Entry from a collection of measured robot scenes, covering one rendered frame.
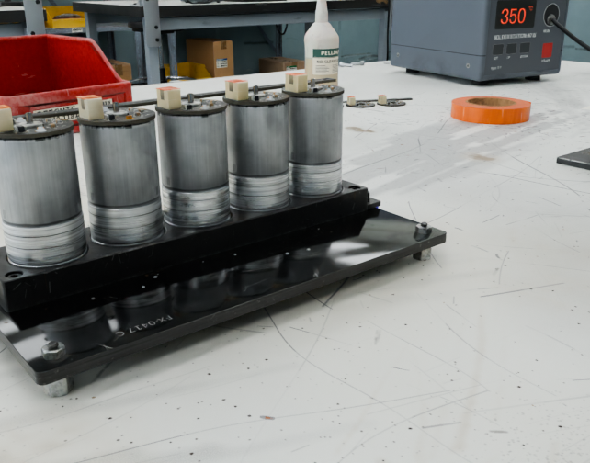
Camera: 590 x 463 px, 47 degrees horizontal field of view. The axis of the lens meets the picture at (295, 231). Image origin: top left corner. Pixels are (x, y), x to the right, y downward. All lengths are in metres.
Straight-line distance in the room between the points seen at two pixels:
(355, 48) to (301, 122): 5.98
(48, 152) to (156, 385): 0.07
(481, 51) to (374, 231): 0.46
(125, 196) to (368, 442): 0.11
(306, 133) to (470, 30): 0.46
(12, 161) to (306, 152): 0.11
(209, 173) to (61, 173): 0.05
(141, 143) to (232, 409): 0.09
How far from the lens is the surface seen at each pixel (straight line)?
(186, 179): 0.24
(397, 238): 0.26
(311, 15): 3.26
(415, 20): 0.78
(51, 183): 0.22
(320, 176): 0.27
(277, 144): 0.26
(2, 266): 0.23
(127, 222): 0.23
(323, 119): 0.27
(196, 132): 0.24
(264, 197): 0.26
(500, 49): 0.72
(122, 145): 0.22
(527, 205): 0.35
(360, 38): 6.28
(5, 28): 2.64
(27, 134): 0.21
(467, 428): 0.18
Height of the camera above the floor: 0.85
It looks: 21 degrees down
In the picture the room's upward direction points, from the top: straight up
